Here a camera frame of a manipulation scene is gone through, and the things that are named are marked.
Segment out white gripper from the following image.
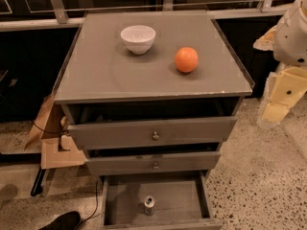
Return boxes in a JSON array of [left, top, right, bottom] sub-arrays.
[[253, 26, 307, 123]]

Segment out silver redbull can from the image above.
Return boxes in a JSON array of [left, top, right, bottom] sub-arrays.
[[144, 195, 155, 216]]

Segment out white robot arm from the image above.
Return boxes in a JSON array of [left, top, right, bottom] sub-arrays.
[[253, 0, 307, 124]]

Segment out grey middle drawer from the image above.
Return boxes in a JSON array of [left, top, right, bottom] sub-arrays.
[[85, 143, 221, 175]]

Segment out grey drawer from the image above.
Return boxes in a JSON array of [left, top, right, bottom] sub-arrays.
[[61, 97, 242, 150], [85, 143, 221, 175], [100, 171, 223, 230]]

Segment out grey top drawer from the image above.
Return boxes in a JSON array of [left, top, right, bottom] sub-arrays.
[[61, 97, 242, 150]]

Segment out grey drawer cabinet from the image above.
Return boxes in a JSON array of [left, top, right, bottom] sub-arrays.
[[52, 10, 256, 178]]

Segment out grey bottom drawer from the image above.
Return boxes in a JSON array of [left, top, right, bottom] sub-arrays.
[[100, 171, 223, 230]]

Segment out orange fruit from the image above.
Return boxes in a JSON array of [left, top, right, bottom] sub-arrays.
[[175, 47, 199, 74]]

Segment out white ceramic bowl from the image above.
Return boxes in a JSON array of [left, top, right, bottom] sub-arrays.
[[120, 25, 156, 55]]

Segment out black shoe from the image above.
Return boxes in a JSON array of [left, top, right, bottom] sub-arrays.
[[38, 211, 81, 230]]

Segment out black floor bar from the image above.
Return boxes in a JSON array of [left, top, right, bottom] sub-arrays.
[[31, 168, 46, 196]]

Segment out black cable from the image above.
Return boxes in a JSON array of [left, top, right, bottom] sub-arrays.
[[74, 179, 100, 230]]

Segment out metal railing frame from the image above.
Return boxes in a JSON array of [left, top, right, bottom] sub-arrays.
[[0, 0, 295, 32]]

